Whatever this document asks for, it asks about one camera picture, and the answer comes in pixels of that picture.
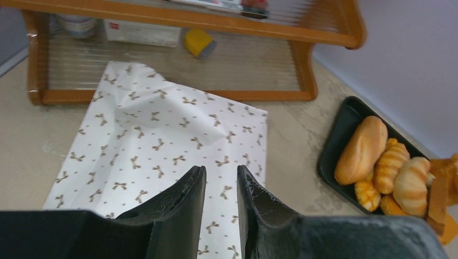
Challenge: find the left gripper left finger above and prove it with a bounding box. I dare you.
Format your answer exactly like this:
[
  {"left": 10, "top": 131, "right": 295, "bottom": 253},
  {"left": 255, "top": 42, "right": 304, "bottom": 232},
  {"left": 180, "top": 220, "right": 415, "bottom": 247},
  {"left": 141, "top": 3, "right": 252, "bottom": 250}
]
[{"left": 1, "top": 166, "right": 206, "bottom": 258}]

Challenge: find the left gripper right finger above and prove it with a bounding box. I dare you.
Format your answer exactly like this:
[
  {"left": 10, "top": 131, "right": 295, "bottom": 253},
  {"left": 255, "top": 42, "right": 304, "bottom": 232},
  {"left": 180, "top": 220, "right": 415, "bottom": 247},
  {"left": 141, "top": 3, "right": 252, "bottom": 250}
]
[{"left": 237, "top": 165, "right": 447, "bottom": 258}]

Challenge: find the patterned white paper bag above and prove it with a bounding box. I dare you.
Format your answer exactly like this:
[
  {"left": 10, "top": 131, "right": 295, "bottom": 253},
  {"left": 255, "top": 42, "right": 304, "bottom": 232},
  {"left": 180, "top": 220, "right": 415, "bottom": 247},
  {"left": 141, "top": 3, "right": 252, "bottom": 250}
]
[{"left": 44, "top": 61, "right": 268, "bottom": 258}]

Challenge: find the braided fake bread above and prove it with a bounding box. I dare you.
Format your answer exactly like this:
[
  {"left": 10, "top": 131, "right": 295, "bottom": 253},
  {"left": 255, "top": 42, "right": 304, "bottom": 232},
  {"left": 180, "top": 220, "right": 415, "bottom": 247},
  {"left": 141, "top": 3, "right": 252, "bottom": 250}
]
[{"left": 354, "top": 138, "right": 398, "bottom": 212}]

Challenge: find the long fake bread loaf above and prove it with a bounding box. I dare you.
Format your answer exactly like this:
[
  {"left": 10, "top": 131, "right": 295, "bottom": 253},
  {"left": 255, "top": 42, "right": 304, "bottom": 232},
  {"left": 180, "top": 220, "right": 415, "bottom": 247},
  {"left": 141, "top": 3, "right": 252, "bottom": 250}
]
[{"left": 334, "top": 115, "right": 388, "bottom": 185}]

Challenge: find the black plastic tray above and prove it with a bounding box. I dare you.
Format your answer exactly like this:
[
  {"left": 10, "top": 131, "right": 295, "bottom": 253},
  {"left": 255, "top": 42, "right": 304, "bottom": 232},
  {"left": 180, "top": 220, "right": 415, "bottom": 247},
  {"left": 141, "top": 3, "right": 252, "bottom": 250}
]
[{"left": 316, "top": 96, "right": 430, "bottom": 216}]

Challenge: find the small striped fake bread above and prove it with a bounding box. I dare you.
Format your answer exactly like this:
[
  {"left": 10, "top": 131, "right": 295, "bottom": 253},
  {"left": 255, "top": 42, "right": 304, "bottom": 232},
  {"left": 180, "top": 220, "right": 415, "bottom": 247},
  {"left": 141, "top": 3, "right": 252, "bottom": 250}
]
[{"left": 393, "top": 156, "right": 430, "bottom": 217}]

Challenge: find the fake croissant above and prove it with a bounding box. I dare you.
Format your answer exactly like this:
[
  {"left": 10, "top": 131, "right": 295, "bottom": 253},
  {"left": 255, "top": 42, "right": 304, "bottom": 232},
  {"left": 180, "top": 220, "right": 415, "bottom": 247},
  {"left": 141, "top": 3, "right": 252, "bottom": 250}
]
[{"left": 373, "top": 142, "right": 410, "bottom": 194}]

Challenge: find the fake bread slice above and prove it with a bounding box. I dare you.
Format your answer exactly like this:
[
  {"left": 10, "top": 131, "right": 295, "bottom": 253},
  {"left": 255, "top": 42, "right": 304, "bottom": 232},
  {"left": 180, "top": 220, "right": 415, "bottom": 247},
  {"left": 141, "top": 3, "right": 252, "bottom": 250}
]
[{"left": 427, "top": 175, "right": 448, "bottom": 236}]

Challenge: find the round fake bread roll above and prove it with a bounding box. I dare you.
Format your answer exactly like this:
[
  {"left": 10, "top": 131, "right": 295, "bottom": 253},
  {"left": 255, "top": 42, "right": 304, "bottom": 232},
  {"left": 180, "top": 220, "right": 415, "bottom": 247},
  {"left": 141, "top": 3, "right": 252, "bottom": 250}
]
[{"left": 379, "top": 203, "right": 458, "bottom": 247}]

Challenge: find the orange wooden rack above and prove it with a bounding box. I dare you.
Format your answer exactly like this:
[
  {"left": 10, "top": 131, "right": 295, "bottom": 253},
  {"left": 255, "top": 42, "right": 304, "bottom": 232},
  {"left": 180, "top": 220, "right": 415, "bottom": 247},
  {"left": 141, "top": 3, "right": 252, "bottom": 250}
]
[{"left": 1, "top": 1, "right": 367, "bottom": 106}]

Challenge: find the yellow grey eraser block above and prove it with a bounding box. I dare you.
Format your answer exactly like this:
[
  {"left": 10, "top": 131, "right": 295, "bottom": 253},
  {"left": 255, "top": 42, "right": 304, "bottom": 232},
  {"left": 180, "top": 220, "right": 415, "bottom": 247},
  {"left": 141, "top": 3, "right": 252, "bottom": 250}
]
[{"left": 184, "top": 29, "right": 217, "bottom": 59}]

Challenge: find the small white box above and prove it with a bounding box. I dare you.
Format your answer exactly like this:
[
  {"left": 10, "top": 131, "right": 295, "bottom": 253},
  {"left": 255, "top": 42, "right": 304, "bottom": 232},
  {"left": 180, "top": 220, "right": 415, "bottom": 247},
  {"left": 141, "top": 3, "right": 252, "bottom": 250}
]
[{"left": 103, "top": 19, "right": 181, "bottom": 47}]

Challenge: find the blue lid jar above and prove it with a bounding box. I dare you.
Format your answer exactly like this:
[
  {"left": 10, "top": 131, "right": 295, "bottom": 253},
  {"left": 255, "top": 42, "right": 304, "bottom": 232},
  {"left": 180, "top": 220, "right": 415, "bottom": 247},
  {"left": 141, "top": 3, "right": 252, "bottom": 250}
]
[{"left": 56, "top": 14, "right": 98, "bottom": 39}]

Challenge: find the pack of coloured markers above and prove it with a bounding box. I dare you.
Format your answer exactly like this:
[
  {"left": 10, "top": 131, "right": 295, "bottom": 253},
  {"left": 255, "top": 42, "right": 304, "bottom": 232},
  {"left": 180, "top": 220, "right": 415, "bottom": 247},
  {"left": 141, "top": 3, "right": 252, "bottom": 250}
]
[{"left": 175, "top": 0, "right": 270, "bottom": 19}]

